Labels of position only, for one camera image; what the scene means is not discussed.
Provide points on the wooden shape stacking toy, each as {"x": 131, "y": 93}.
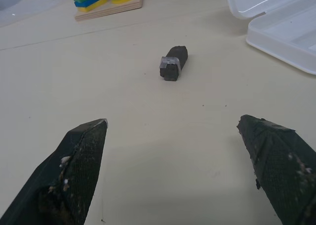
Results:
{"x": 108, "y": 10}

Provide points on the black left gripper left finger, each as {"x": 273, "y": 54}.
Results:
{"x": 74, "y": 175}

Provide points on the clear plastic bag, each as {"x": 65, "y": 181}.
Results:
{"x": 24, "y": 8}

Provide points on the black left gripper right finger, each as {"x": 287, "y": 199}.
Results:
{"x": 281, "y": 165}

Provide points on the clear plastic storage box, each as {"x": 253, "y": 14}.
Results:
{"x": 279, "y": 35}

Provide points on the black eraser with grey tape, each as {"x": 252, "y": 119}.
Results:
{"x": 174, "y": 64}

